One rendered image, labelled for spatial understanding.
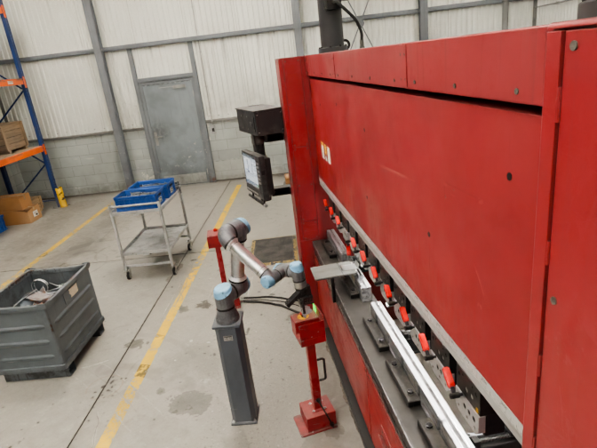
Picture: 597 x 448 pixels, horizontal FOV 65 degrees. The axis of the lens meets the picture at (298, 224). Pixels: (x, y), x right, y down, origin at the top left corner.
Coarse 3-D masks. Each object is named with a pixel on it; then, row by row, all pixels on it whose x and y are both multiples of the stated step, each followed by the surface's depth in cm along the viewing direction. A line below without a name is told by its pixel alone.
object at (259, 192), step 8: (248, 152) 389; (256, 152) 400; (256, 160) 371; (264, 160) 367; (256, 168) 376; (264, 168) 369; (264, 176) 371; (272, 176) 377; (248, 184) 408; (264, 184) 373; (272, 184) 379; (256, 192) 391; (264, 192) 374; (272, 192) 380; (264, 200) 377
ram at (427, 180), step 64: (320, 128) 327; (384, 128) 184; (448, 128) 128; (512, 128) 98; (384, 192) 198; (448, 192) 134; (512, 192) 102; (384, 256) 213; (448, 256) 142; (512, 256) 106; (448, 320) 149; (512, 320) 110; (512, 384) 115
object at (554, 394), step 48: (576, 48) 49; (576, 96) 50; (576, 144) 51; (576, 192) 52; (576, 240) 53; (576, 288) 55; (576, 336) 56; (528, 384) 68; (576, 384) 57; (528, 432) 70; (576, 432) 59
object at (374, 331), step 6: (366, 318) 258; (372, 318) 257; (366, 324) 253; (372, 324) 251; (372, 330) 246; (378, 330) 246; (372, 336) 242; (378, 336) 241; (378, 342) 235; (384, 342) 235; (378, 348) 232; (384, 348) 232
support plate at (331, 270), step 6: (330, 264) 306; (336, 264) 305; (342, 264) 304; (312, 270) 301; (318, 270) 300; (324, 270) 299; (330, 270) 298; (336, 270) 297; (348, 270) 295; (354, 270) 294; (318, 276) 291; (324, 276) 290; (330, 276) 290; (336, 276) 290
